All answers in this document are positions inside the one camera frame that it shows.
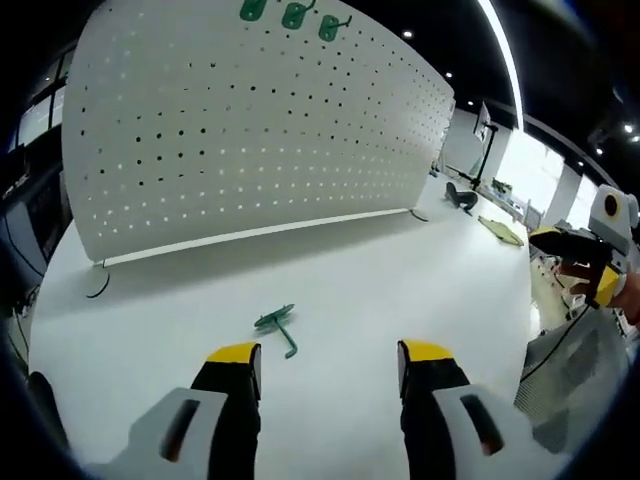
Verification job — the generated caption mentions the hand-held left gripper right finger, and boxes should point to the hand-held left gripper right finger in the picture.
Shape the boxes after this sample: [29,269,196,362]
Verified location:
[397,338,571,480]

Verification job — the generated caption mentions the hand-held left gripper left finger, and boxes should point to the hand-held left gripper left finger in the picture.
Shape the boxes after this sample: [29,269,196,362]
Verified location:
[82,340,264,480]

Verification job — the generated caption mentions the green hook assembly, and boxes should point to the green hook assembly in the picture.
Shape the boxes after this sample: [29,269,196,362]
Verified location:
[280,0,315,30]
[253,303,300,360]
[317,13,353,44]
[239,0,267,24]

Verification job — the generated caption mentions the white perforated mounting plate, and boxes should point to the white perforated mounting plate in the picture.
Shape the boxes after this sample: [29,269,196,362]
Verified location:
[59,0,457,300]

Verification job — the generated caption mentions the person's right hand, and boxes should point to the person's right hand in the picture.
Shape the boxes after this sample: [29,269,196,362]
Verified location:
[558,260,602,297]

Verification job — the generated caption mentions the yellow green cloth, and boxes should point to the yellow green cloth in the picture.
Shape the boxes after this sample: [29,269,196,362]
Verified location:
[477,214,525,247]

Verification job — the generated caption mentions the grey mesh office chair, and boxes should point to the grey mesh office chair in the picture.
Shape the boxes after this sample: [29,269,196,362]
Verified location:
[514,309,636,456]

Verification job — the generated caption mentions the dark curved object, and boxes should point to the dark curved object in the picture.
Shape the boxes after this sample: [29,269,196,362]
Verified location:
[444,181,479,216]

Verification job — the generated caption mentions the black tripod with screen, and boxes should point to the black tripod with screen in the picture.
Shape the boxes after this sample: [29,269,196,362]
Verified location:
[449,99,501,191]

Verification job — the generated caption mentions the long ceiling light strip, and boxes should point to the long ceiling light strip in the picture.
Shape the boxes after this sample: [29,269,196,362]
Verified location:
[474,0,526,136]

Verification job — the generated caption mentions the dark equipment rack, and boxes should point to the dark equipment rack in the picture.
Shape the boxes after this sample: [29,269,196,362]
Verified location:
[0,144,69,281]

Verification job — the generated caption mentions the ceiling spotlights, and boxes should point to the ceiling spotlights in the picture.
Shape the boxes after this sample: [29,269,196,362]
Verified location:
[402,28,634,156]

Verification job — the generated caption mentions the black cable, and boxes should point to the black cable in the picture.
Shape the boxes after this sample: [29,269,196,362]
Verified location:
[519,299,594,386]

